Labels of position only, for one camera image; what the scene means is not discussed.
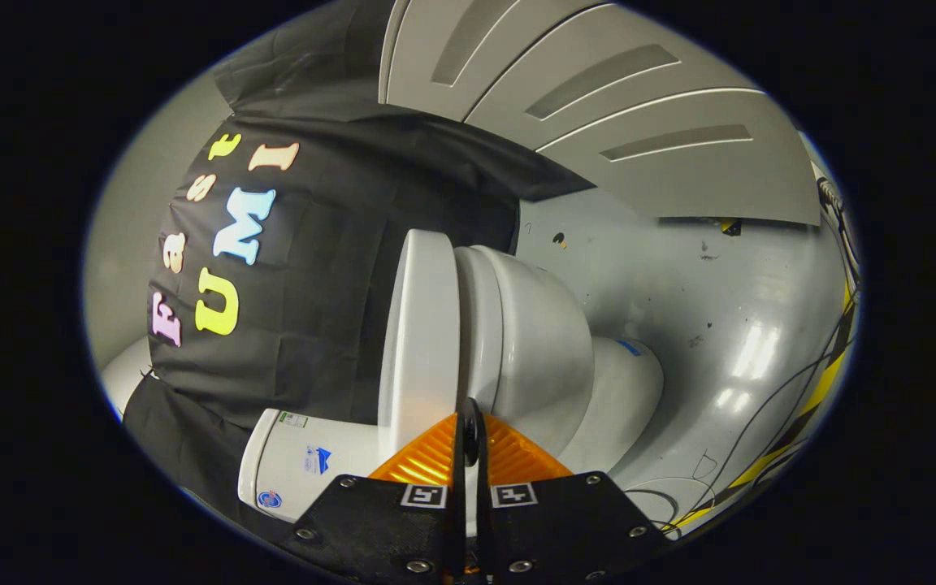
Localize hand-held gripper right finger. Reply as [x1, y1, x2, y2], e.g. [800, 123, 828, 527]
[469, 398, 669, 583]

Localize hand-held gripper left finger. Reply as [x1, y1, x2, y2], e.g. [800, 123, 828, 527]
[285, 398, 470, 583]

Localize white toilet lid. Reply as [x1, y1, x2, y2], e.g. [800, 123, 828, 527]
[377, 229, 462, 482]

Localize white toilet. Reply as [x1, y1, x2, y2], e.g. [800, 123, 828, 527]
[238, 244, 665, 524]

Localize black backdrop cloth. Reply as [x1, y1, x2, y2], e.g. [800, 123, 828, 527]
[123, 0, 596, 525]

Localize grey drawer cabinet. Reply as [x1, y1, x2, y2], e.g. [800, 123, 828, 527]
[379, 0, 823, 228]

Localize black floor cables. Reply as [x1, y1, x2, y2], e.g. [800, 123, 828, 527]
[622, 175, 860, 539]

